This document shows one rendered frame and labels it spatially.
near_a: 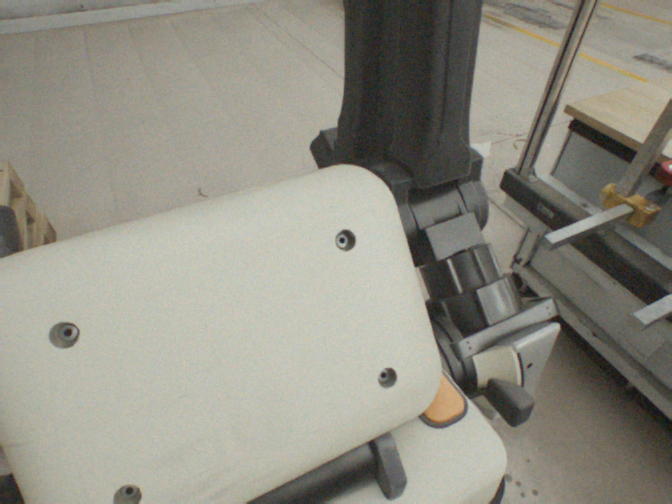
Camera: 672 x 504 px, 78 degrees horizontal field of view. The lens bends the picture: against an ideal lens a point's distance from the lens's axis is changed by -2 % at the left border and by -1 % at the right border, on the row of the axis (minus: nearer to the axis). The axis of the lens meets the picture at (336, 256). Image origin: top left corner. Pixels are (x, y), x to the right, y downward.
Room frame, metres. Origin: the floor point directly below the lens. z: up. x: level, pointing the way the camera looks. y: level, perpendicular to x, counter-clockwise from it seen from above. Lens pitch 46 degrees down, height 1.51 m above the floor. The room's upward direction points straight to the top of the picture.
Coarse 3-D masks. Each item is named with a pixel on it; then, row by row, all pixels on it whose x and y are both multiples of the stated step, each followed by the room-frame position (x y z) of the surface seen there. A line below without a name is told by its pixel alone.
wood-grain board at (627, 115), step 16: (656, 80) 1.45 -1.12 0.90; (608, 96) 1.33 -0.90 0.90; (624, 96) 1.33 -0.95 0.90; (640, 96) 1.33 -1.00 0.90; (656, 96) 1.33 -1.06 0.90; (576, 112) 1.24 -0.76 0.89; (592, 112) 1.22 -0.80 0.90; (608, 112) 1.22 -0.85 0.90; (624, 112) 1.22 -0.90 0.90; (640, 112) 1.22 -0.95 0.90; (656, 112) 1.22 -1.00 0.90; (608, 128) 1.13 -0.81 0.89; (624, 128) 1.12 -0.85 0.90; (640, 128) 1.12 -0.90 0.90; (624, 144) 1.07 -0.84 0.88; (640, 144) 1.04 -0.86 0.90
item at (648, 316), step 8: (656, 304) 0.53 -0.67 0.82; (664, 304) 0.53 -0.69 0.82; (640, 312) 0.51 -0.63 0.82; (648, 312) 0.51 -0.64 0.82; (656, 312) 0.51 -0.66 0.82; (664, 312) 0.51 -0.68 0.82; (632, 320) 0.50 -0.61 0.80; (640, 320) 0.49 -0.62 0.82; (648, 320) 0.49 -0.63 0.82; (656, 320) 0.50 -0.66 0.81; (640, 328) 0.48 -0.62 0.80
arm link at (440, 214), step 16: (416, 192) 0.31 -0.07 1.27; (432, 192) 0.31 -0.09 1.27; (448, 192) 0.32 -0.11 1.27; (416, 208) 0.30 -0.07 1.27; (432, 208) 0.30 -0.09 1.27; (448, 208) 0.30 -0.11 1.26; (464, 208) 0.31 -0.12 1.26; (416, 224) 0.28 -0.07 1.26; (432, 224) 0.29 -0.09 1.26; (448, 224) 0.28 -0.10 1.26; (464, 224) 0.28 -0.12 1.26; (432, 240) 0.27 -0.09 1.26; (448, 240) 0.27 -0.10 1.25; (464, 240) 0.27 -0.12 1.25; (480, 240) 0.28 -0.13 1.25; (416, 256) 0.28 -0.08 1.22; (432, 256) 0.26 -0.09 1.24; (448, 256) 0.26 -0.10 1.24
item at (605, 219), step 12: (624, 204) 0.85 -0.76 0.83; (660, 204) 0.88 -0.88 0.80; (600, 216) 0.80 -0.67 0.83; (612, 216) 0.80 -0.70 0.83; (624, 216) 0.82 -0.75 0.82; (564, 228) 0.76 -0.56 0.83; (576, 228) 0.76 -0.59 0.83; (588, 228) 0.76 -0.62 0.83; (600, 228) 0.78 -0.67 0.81; (552, 240) 0.72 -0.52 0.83; (564, 240) 0.72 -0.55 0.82
